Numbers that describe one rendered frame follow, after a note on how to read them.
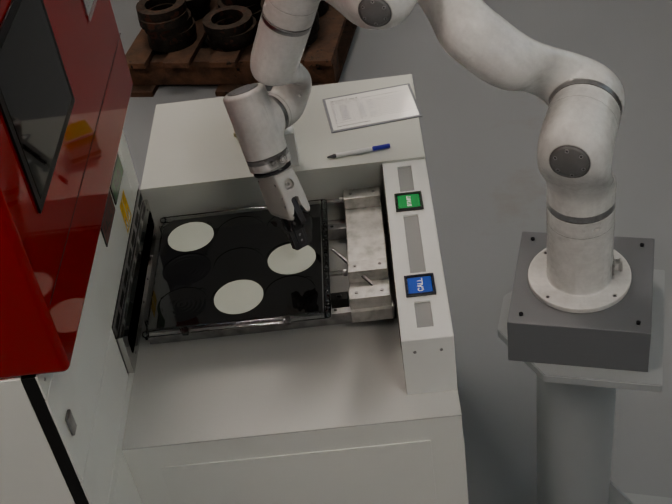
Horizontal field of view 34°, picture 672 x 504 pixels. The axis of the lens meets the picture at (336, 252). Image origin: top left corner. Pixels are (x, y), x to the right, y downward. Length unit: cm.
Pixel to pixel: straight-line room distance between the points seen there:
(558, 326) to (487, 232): 168
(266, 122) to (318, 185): 38
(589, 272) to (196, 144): 98
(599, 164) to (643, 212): 199
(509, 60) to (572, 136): 16
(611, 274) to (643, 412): 109
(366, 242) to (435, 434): 47
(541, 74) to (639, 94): 253
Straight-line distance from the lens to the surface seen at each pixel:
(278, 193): 207
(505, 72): 179
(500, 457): 299
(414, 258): 210
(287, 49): 190
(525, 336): 203
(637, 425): 308
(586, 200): 189
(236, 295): 217
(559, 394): 222
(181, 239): 235
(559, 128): 176
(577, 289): 204
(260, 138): 204
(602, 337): 202
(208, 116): 261
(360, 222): 233
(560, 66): 185
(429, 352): 196
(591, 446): 234
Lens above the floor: 231
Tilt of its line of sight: 39 degrees down
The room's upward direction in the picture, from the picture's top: 9 degrees counter-clockwise
